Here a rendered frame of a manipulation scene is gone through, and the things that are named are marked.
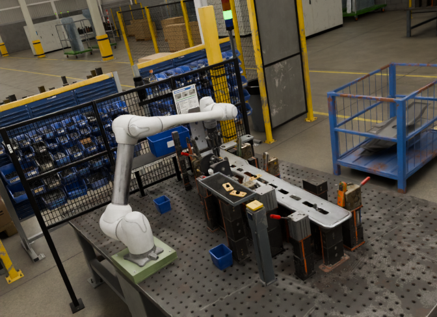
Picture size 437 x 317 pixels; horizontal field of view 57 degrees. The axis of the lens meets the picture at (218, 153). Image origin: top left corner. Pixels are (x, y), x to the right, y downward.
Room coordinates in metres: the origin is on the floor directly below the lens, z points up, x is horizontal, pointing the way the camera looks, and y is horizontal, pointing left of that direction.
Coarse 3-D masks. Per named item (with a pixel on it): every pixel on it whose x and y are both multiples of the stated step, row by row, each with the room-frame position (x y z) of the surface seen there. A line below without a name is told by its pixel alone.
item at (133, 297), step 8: (120, 280) 2.03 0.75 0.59; (128, 288) 1.95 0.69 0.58; (136, 288) 1.84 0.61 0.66; (128, 296) 2.00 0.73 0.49; (136, 296) 1.87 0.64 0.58; (144, 296) 1.82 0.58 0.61; (136, 304) 1.91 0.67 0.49; (144, 304) 1.82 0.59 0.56; (152, 304) 1.84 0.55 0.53; (136, 312) 1.96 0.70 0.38; (144, 312) 1.83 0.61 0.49; (152, 312) 1.83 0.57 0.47; (160, 312) 1.86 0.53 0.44
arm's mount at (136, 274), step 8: (160, 240) 2.14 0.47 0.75; (168, 248) 2.03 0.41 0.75; (112, 256) 2.06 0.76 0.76; (120, 256) 2.04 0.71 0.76; (160, 256) 1.97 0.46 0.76; (168, 256) 1.96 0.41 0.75; (176, 256) 1.99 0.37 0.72; (120, 264) 1.95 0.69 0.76; (128, 264) 1.94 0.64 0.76; (136, 264) 1.93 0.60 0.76; (152, 264) 1.90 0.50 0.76; (160, 264) 1.92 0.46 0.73; (128, 272) 1.87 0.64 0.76; (136, 272) 1.85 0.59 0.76; (144, 272) 1.86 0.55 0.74; (152, 272) 1.89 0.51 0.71; (136, 280) 1.83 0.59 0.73
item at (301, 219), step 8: (296, 216) 1.63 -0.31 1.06; (304, 216) 1.62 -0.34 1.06; (288, 224) 1.64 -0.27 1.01; (296, 224) 1.59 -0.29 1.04; (304, 224) 1.61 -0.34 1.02; (296, 232) 1.60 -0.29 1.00; (304, 232) 1.61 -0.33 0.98; (296, 240) 1.61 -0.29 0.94; (304, 240) 1.61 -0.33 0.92; (296, 248) 1.63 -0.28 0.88; (304, 248) 1.61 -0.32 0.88; (296, 256) 1.64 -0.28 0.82; (304, 256) 1.61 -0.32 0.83; (312, 256) 1.63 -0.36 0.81; (296, 264) 1.64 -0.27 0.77; (304, 264) 1.60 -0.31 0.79; (312, 264) 1.62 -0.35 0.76; (296, 272) 1.64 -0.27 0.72; (304, 272) 1.60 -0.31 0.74; (312, 272) 1.62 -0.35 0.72; (304, 280) 1.59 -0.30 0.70
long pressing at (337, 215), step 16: (240, 160) 2.54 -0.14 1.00; (240, 176) 2.32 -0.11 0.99; (272, 176) 2.21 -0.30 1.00; (304, 192) 1.94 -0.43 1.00; (288, 208) 1.82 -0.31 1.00; (304, 208) 1.78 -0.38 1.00; (320, 208) 1.76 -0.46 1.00; (336, 208) 1.72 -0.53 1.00; (320, 224) 1.61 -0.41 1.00; (336, 224) 1.59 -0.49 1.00
